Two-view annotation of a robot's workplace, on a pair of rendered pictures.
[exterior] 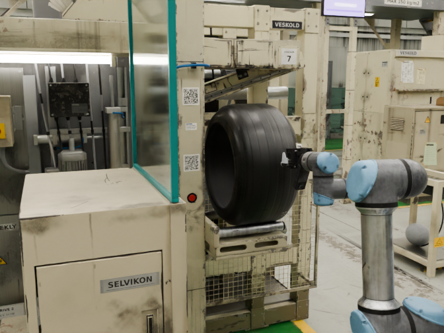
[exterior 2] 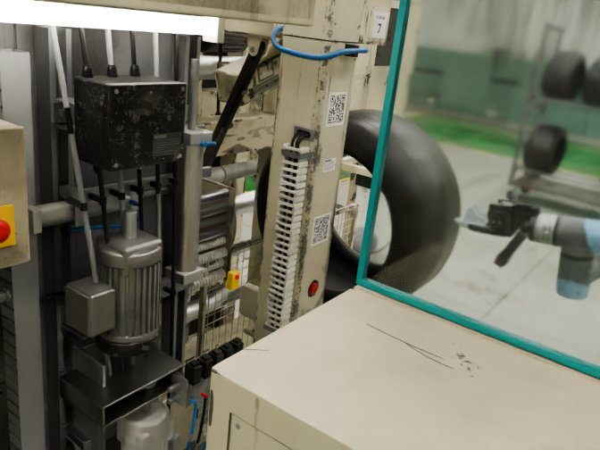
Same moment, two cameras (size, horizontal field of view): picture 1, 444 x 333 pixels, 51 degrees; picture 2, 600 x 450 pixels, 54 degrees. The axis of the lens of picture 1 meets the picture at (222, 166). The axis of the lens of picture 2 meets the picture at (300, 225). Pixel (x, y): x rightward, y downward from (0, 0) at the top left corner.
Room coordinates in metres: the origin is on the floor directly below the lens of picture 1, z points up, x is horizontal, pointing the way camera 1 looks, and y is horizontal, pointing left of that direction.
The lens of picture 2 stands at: (0.96, 0.95, 1.69)
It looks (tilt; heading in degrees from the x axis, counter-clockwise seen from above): 19 degrees down; 325
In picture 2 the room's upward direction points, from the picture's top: 7 degrees clockwise
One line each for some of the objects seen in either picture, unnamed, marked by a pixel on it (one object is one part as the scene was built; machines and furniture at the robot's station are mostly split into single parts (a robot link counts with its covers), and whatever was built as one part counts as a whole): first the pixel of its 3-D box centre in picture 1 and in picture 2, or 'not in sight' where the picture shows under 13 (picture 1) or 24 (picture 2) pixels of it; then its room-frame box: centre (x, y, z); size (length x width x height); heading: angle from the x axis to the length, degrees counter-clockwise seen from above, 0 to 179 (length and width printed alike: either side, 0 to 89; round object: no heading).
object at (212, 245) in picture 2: not in sight; (192, 235); (2.47, 0.27, 1.05); 0.20 x 0.15 x 0.30; 111
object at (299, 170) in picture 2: not in sight; (287, 244); (2.03, 0.23, 1.19); 0.05 x 0.04 x 0.48; 21
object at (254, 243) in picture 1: (248, 242); not in sight; (2.07, -0.12, 0.84); 0.36 x 0.09 x 0.06; 111
